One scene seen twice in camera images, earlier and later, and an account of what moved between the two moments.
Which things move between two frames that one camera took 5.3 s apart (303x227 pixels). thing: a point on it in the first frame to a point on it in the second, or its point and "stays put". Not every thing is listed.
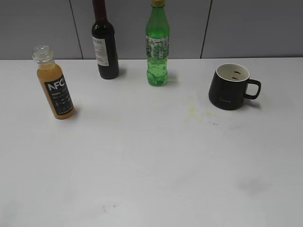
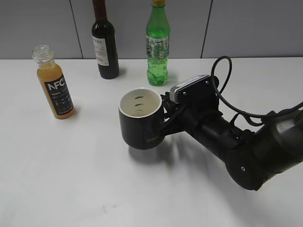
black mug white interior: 231,85 to 142,115
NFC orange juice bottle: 53,82 stays put
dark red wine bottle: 105,46 stays put
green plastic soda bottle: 157,44 stays put
